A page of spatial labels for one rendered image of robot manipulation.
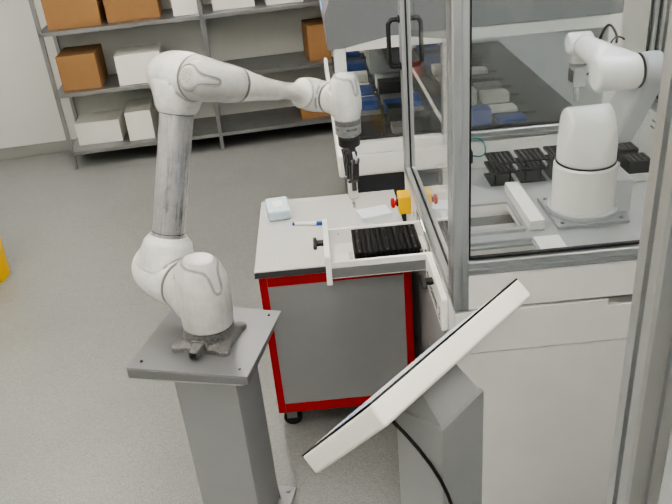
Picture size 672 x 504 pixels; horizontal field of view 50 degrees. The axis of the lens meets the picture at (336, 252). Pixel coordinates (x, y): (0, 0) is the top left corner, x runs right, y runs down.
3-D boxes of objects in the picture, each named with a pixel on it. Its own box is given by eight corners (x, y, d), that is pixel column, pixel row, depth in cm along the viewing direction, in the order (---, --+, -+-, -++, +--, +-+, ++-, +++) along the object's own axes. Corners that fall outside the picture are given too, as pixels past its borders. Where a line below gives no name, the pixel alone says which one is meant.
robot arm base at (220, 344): (164, 359, 213) (161, 343, 210) (194, 320, 232) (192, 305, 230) (223, 365, 209) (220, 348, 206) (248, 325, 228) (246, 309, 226)
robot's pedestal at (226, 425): (192, 548, 249) (146, 372, 213) (220, 482, 275) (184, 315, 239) (275, 557, 243) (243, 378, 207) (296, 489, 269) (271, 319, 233)
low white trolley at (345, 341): (279, 432, 297) (253, 272, 261) (281, 344, 352) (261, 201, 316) (420, 418, 297) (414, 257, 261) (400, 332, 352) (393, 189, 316)
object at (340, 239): (332, 279, 238) (330, 263, 235) (329, 243, 260) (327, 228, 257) (453, 267, 238) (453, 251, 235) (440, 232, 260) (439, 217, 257)
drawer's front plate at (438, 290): (442, 331, 209) (441, 299, 204) (426, 281, 235) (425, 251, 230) (448, 331, 209) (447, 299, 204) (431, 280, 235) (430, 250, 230)
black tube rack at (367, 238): (355, 270, 241) (354, 253, 238) (352, 245, 257) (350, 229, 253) (422, 263, 241) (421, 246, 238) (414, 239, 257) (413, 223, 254)
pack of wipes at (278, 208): (291, 219, 298) (290, 209, 296) (268, 222, 297) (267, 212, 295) (287, 204, 311) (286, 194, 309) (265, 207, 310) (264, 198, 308)
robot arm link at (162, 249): (159, 313, 218) (120, 291, 232) (203, 304, 230) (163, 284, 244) (177, 50, 198) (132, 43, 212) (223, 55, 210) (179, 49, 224)
